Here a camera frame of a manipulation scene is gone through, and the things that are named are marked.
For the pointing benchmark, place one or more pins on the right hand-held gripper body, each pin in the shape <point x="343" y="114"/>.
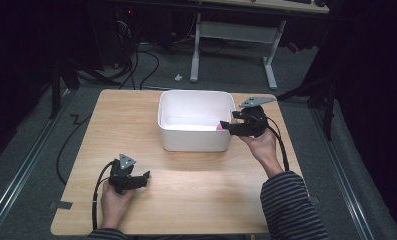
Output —
<point x="254" y="120"/>

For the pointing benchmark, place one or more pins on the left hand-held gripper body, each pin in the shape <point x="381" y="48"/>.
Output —
<point x="122" y="173"/>

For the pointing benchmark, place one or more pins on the pink spiky rubber toy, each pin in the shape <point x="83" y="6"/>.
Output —
<point x="219" y="127"/>

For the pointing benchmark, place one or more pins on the white plastic bin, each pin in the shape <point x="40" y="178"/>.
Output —
<point x="194" y="138"/>

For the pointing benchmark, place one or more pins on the person's right hand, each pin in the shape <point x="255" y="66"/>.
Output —
<point x="264" y="150"/>

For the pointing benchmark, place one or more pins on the person's left hand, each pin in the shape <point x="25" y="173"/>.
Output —
<point x="114" y="206"/>

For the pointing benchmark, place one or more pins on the grey tape strip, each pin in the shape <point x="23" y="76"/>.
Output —
<point x="64" y="205"/>

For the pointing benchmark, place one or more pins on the black metal stand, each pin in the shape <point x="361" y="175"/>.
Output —
<point x="319" y="96"/>
<point x="57" y="86"/>

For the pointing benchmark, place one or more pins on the small white scrap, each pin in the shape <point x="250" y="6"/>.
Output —
<point x="178" y="77"/>

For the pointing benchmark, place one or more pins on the small red object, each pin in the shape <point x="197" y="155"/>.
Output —
<point x="293" y="47"/>

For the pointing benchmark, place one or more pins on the desk with white metal legs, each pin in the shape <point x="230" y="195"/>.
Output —
<point x="239" y="31"/>

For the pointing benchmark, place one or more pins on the black computer tower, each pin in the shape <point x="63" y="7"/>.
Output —
<point x="111" y="36"/>

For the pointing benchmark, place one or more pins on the metal floor rail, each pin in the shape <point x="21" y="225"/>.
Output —
<point x="22" y="170"/>
<point x="342" y="180"/>

